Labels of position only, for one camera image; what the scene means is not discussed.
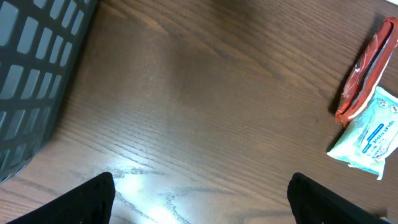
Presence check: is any orange snack bar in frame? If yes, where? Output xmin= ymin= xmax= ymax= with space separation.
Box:
xmin=335 ymin=17 xmax=397 ymax=127

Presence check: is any grey plastic basket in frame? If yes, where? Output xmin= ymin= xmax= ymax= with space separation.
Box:
xmin=1 ymin=0 xmax=98 ymax=182

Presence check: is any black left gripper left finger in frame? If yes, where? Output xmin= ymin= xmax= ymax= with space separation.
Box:
xmin=9 ymin=172 xmax=116 ymax=224

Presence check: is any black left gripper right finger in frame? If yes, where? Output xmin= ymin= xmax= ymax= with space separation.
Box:
xmin=287 ymin=172 xmax=389 ymax=224

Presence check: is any green wipes packet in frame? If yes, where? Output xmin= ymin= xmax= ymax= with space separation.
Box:
xmin=327 ymin=86 xmax=397 ymax=180

